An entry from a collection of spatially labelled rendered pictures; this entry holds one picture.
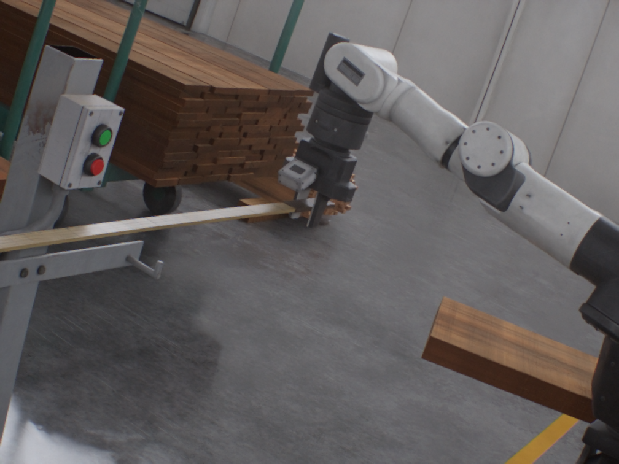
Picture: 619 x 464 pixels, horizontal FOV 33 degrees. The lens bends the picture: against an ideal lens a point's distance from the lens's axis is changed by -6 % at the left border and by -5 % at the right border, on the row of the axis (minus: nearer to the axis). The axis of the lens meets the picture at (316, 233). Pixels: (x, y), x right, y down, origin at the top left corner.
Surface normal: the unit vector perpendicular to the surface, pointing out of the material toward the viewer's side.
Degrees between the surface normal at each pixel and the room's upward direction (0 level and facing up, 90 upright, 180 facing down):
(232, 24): 93
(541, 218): 79
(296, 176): 30
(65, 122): 90
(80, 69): 90
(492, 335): 0
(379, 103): 111
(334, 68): 90
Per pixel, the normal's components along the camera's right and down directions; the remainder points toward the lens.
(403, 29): -0.57, 0.04
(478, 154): -0.43, -0.09
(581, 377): 0.33, -0.90
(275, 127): 0.81, 0.42
